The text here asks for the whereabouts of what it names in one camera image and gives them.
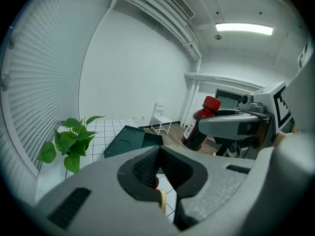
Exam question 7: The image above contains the green leafy plant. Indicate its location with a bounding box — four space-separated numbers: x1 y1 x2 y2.
37 116 105 174

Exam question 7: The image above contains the dark teal box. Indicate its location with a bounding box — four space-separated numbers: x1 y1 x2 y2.
103 125 163 159

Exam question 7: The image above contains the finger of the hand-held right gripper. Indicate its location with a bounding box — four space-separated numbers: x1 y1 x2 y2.
198 114 262 141
216 108 258 117

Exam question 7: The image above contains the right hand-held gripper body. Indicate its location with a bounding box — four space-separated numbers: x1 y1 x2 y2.
216 81 296 160

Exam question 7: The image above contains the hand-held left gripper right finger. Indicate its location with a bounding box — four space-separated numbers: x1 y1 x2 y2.
159 145 256 232

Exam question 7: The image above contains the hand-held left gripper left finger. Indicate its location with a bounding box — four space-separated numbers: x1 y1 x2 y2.
34 145 180 236

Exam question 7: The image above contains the white checked tablecloth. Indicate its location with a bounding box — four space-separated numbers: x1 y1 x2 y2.
36 119 174 218

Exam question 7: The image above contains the ceiling air vent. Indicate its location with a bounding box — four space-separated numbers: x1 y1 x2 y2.
159 0 195 19

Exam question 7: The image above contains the ceiling light panel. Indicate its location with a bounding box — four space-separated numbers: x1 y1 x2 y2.
215 22 274 36

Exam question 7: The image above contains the white chair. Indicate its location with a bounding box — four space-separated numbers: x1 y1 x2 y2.
150 101 173 135

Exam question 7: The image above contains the small red ball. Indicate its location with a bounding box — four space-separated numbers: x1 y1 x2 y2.
181 96 221 151

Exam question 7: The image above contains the white ceiling pipe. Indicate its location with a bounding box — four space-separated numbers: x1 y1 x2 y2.
184 72 269 89

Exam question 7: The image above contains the white window blind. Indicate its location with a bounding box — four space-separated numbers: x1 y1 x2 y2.
0 0 116 201

